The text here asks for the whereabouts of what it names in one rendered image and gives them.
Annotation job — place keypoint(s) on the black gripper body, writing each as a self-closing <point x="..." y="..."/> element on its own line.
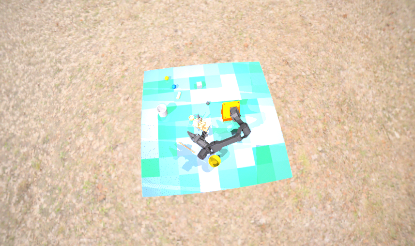
<point x="199" y="141"/>

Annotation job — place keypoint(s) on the white cup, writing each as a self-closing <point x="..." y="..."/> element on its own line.
<point x="162" y="110"/>

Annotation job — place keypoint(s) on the yellow cup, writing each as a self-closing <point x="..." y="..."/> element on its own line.
<point x="214" y="161"/>

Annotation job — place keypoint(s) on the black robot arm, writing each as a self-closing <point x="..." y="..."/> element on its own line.
<point x="217" y="145"/>

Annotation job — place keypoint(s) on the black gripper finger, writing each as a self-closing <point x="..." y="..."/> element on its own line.
<point x="192" y="136"/>

